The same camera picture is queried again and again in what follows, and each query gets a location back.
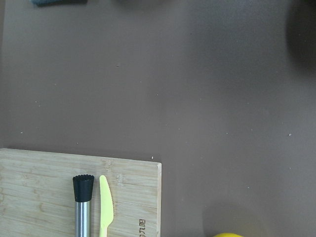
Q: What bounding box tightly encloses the steel muddler black tip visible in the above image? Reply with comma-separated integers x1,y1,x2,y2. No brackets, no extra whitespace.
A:
73,174,94,237

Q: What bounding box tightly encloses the yellow plastic knife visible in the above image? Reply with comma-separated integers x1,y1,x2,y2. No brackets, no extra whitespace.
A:
99,175,114,237

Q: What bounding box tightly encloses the yellow lemon lower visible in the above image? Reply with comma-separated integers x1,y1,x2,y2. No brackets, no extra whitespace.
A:
213,233,242,237

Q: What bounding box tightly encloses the bamboo cutting board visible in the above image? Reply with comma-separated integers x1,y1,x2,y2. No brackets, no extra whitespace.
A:
0,148,161,237

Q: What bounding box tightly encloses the grey folded cloth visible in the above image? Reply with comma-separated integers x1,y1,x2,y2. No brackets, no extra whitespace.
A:
30,0,88,7

